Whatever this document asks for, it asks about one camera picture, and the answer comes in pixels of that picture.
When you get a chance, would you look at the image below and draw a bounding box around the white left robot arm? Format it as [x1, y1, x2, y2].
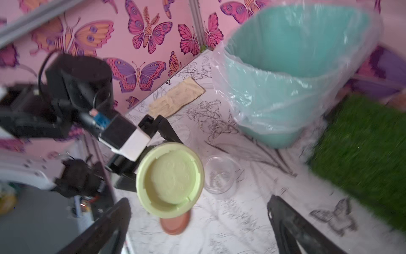
[1, 54, 179, 197]

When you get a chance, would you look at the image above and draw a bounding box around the brown lid peanut jar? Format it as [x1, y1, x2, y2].
[204, 155, 241, 199]

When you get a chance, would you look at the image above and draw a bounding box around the green lid peanut jar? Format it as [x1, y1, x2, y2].
[136, 142, 205, 219]

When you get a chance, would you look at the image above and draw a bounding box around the beige work glove left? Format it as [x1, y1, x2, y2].
[148, 77, 206, 118]

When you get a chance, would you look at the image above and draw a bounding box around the mint green trash bin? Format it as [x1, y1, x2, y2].
[221, 3, 372, 149]

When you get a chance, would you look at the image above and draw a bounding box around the brown jar lid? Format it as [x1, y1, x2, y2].
[160, 210, 191, 236]

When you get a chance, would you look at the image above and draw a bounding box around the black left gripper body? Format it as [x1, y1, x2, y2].
[38, 54, 114, 127]

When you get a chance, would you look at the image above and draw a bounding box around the clear peanut jar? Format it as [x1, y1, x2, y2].
[172, 124, 192, 146]

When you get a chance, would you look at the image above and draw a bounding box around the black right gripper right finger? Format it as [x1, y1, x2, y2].
[267, 195, 346, 254]

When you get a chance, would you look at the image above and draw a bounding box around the aluminium frame post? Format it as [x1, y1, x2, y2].
[189, 0, 207, 52]

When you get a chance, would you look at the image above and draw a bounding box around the green artificial grass mat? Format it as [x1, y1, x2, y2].
[308, 95, 406, 232]

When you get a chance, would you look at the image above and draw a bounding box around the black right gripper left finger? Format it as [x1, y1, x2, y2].
[58, 198, 132, 254]

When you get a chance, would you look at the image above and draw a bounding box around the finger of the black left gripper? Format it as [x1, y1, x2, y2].
[139, 114, 183, 144]
[106, 146, 154, 193]

